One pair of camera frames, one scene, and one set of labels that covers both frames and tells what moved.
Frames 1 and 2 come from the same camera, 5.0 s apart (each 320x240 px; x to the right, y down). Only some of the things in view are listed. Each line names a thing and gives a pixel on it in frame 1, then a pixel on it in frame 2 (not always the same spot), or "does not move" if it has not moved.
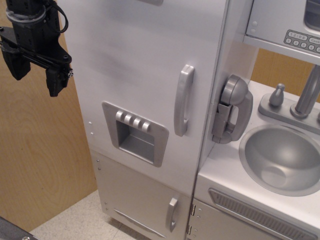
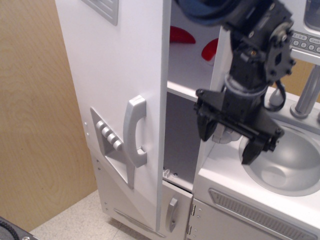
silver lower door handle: x=171 y=214 does not move
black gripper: x=37 y=42 -> x=242 y=110
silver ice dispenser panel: x=135 y=135 -> x=113 y=145
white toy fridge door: x=126 y=52 -> x=119 y=53
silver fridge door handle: x=181 y=123 -> x=135 y=110
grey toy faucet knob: x=276 y=98 does not move
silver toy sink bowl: x=280 y=160 does not move
